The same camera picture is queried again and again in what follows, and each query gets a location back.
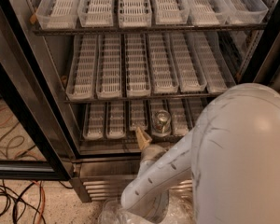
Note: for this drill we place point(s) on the wire shelf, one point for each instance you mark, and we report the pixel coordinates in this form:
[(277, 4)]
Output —
[(159, 96), (148, 30), (130, 138)]

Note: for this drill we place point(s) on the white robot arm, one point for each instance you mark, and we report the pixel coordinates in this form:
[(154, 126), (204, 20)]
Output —
[(232, 157)]

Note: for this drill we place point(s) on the glass fridge door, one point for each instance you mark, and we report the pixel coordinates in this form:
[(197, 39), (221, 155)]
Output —
[(262, 60), (28, 102)]

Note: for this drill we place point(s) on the top wire shelf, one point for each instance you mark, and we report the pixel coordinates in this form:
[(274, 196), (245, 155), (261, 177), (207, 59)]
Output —
[(148, 30)]

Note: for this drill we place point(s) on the bottom wire shelf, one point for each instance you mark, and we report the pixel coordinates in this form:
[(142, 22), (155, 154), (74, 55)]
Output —
[(130, 138)]

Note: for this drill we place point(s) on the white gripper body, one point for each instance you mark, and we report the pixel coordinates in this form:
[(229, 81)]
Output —
[(151, 153)]

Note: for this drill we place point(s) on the clear plastic bag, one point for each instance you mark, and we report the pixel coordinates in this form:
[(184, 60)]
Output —
[(180, 211)]

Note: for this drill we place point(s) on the middle wire shelf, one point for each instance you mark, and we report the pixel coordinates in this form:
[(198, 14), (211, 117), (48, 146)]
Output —
[(159, 96)]

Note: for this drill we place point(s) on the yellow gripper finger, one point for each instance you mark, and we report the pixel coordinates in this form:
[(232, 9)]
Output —
[(143, 139)]

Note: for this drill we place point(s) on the right glass fridge door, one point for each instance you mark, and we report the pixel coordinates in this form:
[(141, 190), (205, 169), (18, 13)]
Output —
[(262, 60)]

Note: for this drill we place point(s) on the left glass fridge door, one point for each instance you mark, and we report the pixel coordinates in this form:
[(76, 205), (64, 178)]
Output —
[(28, 102)]

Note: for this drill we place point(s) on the stainless steel fridge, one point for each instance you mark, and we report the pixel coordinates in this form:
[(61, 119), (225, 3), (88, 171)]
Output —
[(99, 171)]

